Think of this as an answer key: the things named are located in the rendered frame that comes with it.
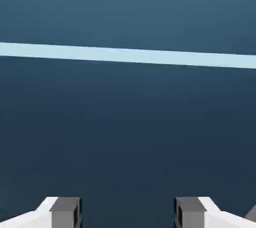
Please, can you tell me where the blue cabinet door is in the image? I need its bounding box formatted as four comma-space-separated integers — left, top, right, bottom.
0, 56, 256, 228
0, 0, 256, 56

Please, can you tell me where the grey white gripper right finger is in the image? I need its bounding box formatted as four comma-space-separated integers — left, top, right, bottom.
175, 196, 256, 228

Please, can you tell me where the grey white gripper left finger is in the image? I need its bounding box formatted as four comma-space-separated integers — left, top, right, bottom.
0, 196, 82, 228

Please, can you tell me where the blue painted cabinet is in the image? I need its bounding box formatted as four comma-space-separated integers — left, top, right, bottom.
0, 0, 256, 228

